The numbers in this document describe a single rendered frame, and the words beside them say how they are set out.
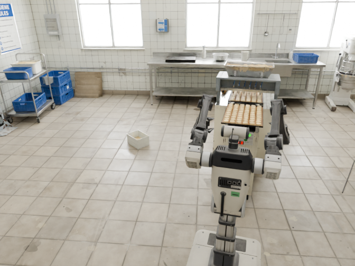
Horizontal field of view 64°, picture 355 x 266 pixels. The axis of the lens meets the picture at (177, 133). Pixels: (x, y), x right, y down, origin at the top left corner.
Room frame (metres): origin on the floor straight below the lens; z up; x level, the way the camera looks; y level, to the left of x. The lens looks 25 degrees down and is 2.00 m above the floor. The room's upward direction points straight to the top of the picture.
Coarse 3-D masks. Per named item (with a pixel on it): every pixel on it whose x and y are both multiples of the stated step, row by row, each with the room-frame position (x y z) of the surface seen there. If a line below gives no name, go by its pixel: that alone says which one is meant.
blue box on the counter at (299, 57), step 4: (296, 56) 5.71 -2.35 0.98; (300, 56) 5.62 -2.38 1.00; (304, 56) 5.61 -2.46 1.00; (308, 56) 5.61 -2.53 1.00; (312, 56) 5.60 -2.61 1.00; (316, 56) 5.60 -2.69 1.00; (296, 60) 5.67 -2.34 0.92; (300, 60) 5.62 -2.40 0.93; (304, 60) 5.62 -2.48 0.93; (308, 60) 5.61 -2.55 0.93; (312, 60) 5.61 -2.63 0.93; (316, 60) 5.61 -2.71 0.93
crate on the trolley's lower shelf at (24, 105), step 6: (24, 96) 5.34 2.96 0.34; (30, 96) 5.42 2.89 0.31; (36, 96) 5.42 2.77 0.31; (42, 96) 5.32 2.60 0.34; (12, 102) 4.87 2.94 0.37; (18, 102) 4.87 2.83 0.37; (24, 102) 4.88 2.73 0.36; (30, 102) 4.88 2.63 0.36; (36, 102) 5.02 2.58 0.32; (42, 102) 5.26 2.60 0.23; (18, 108) 4.88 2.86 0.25; (24, 108) 4.89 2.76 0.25; (30, 108) 4.89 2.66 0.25; (36, 108) 4.97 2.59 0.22
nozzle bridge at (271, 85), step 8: (224, 72) 3.55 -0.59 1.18; (216, 80) 3.31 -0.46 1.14; (224, 80) 3.37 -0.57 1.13; (232, 80) 3.34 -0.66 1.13; (240, 80) 3.24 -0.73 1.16; (248, 80) 3.21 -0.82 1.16; (256, 80) 3.19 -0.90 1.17; (264, 80) 3.17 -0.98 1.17; (272, 80) 3.15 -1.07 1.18; (280, 80) 3.14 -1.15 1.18; (216, 88) 3.31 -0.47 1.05; (224, 88) 3.32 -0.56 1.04; (232, 88) 3.30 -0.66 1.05; (240, 88) 3.30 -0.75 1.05; (248, 88) 3.29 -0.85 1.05; (256, 88) 3.27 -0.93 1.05; (264, 88) 3.25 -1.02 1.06; (272, 88) 3.22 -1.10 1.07
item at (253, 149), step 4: (252, 128) 2.59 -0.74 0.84; (256, 136) 2.51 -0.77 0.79; (224, 140) 2.59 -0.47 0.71; (256, 140) 2.51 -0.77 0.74; (224, 144) 2.59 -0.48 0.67; (228, 144) 2.58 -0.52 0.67; (240, 144) 2.55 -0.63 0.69; (256, 144) 2.51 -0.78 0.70; (248, 148) 2.53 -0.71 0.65; (252, 148) 2.52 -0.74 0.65; (256, 148) 2.51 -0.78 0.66; (252, 152) 2.52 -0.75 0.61; (256, 152) 2.51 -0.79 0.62; (252, 176) 2.51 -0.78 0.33; (252, 180) 2.51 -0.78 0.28; (252, 184) 2.51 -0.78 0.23; (248, 192) 2.51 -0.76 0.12
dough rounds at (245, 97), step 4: (236, 92) 3.55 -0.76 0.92; (240, 92) 3.54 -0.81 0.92; (252, 92) 3.60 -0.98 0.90; (256, 92) 3.60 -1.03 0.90; (232, 96) 3.39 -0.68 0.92; (236, 96) 3.45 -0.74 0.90; (240, 96) 3.42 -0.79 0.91; (244, 96) 3.39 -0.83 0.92; (248, 96) 3.38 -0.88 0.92; (252, 96) 3.38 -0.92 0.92; (256, 96) 3.44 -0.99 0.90; (260, 96) 3.40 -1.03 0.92; (232, 100) 3.25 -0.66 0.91; (236, 100) 3.25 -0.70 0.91; (240, 100) 3.28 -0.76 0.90; (244, 100) 3.23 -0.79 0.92; (248, 100) 3.22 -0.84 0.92; (252, 100) 3.22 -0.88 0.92; (256, 100) 3.28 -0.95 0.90; (260, 100) 3.23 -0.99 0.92
